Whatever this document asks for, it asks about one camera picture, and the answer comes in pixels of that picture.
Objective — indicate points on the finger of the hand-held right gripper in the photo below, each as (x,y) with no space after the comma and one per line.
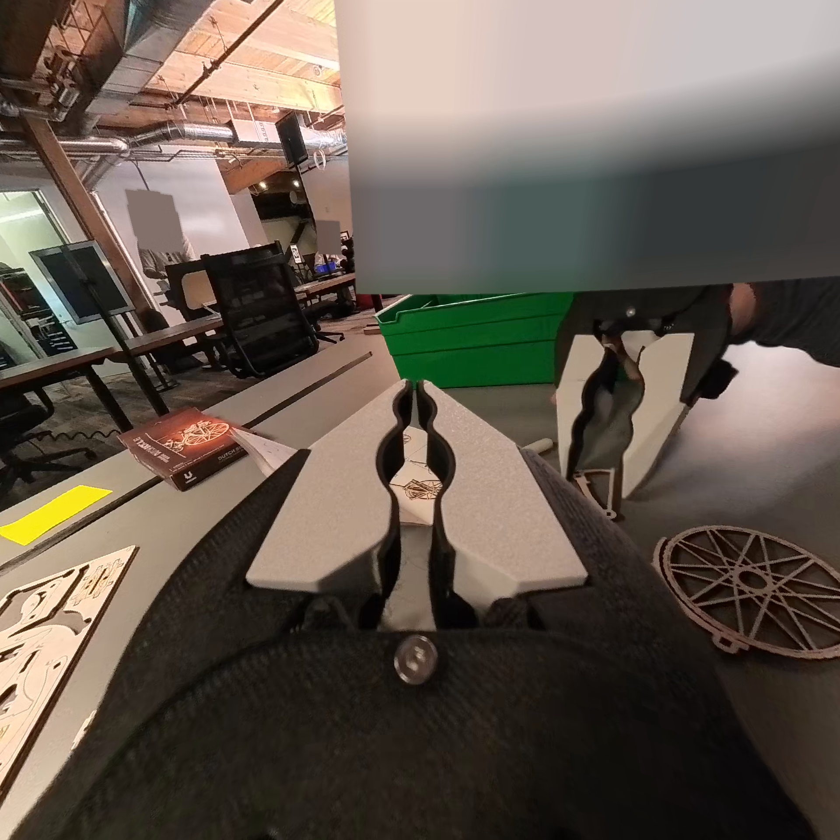
(663,394)
(571,380)

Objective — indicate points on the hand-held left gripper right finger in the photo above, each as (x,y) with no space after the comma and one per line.
(512,525)

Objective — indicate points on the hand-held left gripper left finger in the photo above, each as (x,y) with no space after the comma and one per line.
(315,525)

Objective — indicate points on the wooden triangular frame part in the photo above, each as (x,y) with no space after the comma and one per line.
(615,492)

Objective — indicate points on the person's right forearm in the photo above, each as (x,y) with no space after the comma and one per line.
(800,321)

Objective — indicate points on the dark model kit box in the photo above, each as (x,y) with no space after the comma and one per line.
(190,446)

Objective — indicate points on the large wooden parts sheet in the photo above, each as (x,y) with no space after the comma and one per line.
(59,640)

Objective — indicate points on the person's right hand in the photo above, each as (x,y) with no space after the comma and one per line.
(743,312)

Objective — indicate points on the white wax stick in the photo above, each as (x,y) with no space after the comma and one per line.
(541,445)

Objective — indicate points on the instruction booklet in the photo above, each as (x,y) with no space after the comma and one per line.
(269,454)

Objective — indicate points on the green plastic bin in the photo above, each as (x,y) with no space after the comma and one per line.
(472,361)

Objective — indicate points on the wooden spoked wheel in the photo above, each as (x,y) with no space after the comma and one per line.
(664,564)

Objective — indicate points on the black mesh office chair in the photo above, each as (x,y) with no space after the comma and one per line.
(262,308)

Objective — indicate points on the chair with wooden back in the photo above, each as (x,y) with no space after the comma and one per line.
(193,289)

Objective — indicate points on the yellow tape strip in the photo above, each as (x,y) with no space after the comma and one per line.
(46,518)

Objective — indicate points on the dark wooden desk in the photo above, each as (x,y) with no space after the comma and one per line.
(98,354)

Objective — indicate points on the dark screen on stand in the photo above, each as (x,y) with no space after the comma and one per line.
(82,282)

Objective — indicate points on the ceiling-mounted black screen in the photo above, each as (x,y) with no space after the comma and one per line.
(292,138)

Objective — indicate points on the wooden support post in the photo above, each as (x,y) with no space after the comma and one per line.
(79,197)

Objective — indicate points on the silver ventilation duct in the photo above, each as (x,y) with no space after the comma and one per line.
(131,141)

